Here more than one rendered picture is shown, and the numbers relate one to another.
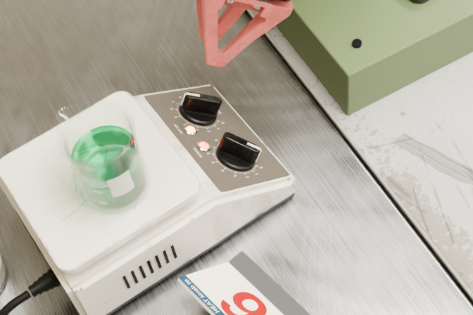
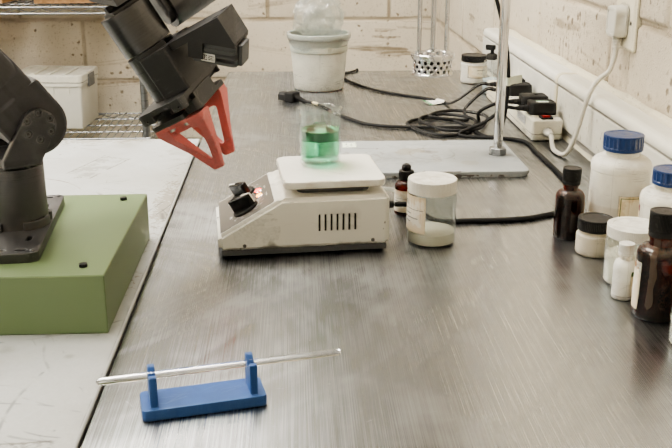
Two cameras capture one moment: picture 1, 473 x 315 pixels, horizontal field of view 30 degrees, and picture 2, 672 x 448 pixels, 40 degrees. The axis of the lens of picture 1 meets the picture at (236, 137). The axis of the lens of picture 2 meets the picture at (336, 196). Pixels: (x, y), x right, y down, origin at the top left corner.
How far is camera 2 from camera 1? 1.49 m
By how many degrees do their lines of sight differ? 106
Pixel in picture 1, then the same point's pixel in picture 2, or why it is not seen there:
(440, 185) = not seen: hidden behind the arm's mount
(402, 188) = (160, 215)
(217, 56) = (227, 143)
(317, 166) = (193, 228)
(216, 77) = (205, 267)
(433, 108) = not seen: hidden behind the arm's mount
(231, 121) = (228, 215)
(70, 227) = (355, 159)
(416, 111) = not seen: hidden behind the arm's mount
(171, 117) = (265, 198)
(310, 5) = (122, 215)
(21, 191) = (374, 170)
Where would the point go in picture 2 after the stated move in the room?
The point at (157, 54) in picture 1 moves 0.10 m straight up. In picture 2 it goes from (233, 286) to (230, 197)
